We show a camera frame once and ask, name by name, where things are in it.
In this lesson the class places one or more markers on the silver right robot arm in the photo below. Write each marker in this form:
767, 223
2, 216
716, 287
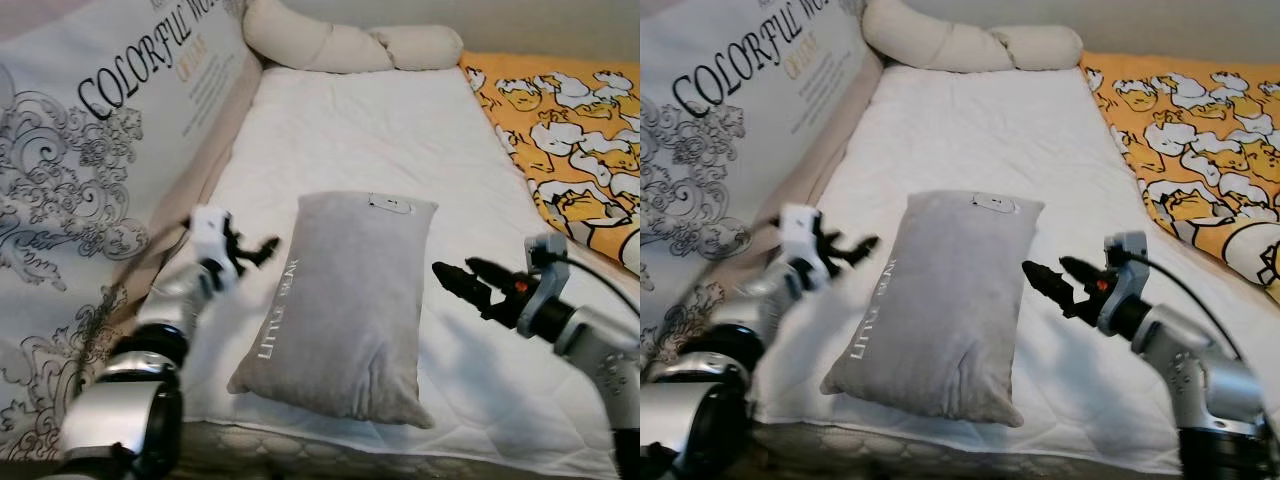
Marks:
600, 350
1200, 370

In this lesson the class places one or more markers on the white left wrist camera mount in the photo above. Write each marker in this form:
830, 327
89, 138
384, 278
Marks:
800, 240
208, 240

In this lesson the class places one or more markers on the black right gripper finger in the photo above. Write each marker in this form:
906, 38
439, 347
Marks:
1058, 288
495, 273
468, 290
1085, 273

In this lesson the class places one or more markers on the beige bolster pillow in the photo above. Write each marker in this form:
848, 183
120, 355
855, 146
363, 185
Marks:
940, 40
320, 40

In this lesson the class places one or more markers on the yellow egg-print blanket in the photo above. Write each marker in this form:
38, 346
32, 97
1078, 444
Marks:
570, 140
1190, 150

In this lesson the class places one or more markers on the grey Little Bear pillow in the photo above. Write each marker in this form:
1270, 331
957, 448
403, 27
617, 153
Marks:
950, 300
345, 300

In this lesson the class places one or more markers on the grey quilted mattress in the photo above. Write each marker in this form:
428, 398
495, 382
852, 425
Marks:
400, 455
950, 455

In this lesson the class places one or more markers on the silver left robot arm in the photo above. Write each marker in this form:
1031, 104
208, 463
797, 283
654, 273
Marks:
690, 410
120, 400

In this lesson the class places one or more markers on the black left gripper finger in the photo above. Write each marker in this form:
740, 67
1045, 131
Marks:
262, 246
860, 247
851, 263
254, 261

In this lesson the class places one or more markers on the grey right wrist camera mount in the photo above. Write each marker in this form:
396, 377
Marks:
1125, 285
545, 285

